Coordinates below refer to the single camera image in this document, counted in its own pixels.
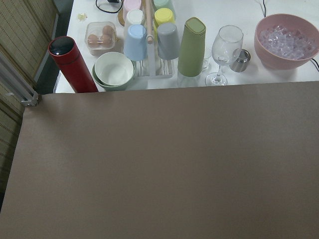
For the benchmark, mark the white cup on rack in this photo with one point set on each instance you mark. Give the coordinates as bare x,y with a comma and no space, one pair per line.
135,16

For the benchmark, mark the small clear glass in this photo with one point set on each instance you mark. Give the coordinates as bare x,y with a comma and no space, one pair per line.
206,59

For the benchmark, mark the grey cup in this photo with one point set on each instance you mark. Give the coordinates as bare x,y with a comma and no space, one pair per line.
168,41

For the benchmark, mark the red cylinder container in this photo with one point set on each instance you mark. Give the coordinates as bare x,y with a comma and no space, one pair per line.
69,60

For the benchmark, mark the yellow cup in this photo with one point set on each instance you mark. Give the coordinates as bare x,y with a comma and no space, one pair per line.
163,15

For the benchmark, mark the green plastic cup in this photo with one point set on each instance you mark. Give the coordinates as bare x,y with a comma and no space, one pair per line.
192,48

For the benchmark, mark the white wooden cup rack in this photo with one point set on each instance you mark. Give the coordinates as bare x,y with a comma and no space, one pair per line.
152,67

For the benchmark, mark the light blue cup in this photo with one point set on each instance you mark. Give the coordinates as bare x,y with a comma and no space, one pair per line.
135,45

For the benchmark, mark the clear box of eggs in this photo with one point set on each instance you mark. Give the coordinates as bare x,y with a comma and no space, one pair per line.
100,37

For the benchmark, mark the clear wine glass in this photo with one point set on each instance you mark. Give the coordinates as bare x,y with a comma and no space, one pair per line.
225,50

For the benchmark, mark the small steel jigger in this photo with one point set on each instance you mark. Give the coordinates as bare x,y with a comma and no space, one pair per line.
242,62

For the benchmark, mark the aluminium frame post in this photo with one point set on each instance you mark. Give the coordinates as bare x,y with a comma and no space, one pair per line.
13,80

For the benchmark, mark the mint green cup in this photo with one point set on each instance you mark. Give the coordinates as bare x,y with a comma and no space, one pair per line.
164,4

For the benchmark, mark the white green rimmed bowl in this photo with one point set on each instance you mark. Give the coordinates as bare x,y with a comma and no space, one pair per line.
113,71

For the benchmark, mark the pink bowl with ice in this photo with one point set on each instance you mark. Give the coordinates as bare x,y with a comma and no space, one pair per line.
285,42

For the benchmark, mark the pink cup on rack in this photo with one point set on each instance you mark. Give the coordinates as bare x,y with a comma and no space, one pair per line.
131,5

